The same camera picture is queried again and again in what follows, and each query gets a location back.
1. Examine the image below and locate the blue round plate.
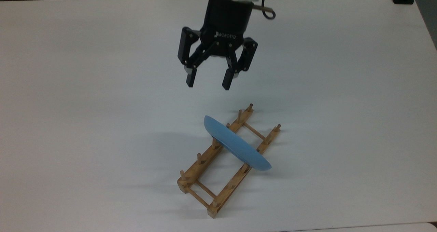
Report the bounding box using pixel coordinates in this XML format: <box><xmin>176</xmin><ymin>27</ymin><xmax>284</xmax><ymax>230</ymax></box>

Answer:
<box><xmin>203</xmin><ymin>115</ymin><xmax>272</xmax><ymax>172</ymax></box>

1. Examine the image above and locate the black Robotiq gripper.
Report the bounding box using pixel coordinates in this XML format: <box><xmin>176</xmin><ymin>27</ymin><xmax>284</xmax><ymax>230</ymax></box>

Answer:
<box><xmin>177</xmin><ymin>0</ymin><xmax>259</xmax><ymax>91</ymax></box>

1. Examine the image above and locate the wooden plate rack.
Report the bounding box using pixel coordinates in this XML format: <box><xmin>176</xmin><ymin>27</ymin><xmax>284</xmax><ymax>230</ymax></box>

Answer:
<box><xmin>177</xmin><ymin>103</ymin><xmax>282</xmax><ymax>219</ymax></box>

